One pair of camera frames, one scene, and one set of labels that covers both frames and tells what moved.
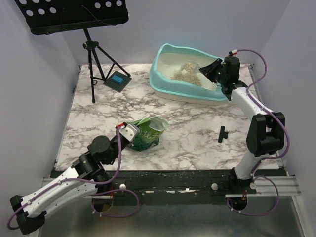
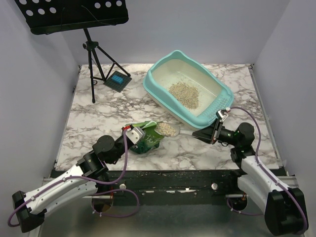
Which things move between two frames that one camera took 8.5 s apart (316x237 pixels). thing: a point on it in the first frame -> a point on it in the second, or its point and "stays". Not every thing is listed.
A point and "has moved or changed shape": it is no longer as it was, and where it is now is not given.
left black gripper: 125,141 stays
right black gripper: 217,72 -> 213,134
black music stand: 44,17 stays
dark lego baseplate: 117,81 stays
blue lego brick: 117,79 stays
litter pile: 190,77 -> 188,96
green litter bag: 150,130 has moved or changed shape
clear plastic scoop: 190,67 -> 167,129
